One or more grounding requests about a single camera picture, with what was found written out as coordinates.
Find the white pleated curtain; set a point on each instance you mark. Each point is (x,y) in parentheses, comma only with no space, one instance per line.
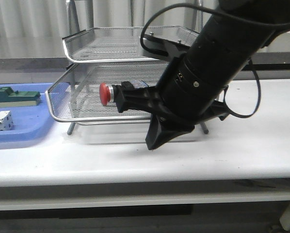
(34,28)

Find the red emergency stop button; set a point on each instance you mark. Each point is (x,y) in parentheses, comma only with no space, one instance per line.
(107,93)

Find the white circuit breaker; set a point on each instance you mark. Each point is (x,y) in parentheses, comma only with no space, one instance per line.
(6,120)

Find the green terminal block module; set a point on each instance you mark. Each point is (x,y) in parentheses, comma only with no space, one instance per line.
(15,98)

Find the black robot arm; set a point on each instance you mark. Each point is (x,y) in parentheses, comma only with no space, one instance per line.
(238,28)

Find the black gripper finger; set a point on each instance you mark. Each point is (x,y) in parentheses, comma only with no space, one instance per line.
(127,97)
(162,131)

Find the mesh tray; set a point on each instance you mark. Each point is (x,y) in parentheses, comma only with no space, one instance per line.
(120,44)
(74,97)

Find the grey stone counter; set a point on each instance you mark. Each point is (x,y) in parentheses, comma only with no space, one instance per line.
(42,59)

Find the blue plastic tray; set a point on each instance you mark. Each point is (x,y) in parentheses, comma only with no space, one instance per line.
(31,123)

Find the grey metal rack frame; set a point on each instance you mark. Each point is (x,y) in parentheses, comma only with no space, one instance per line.
(73,27)

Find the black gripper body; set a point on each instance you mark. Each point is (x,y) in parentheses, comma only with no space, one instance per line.
(188,89)

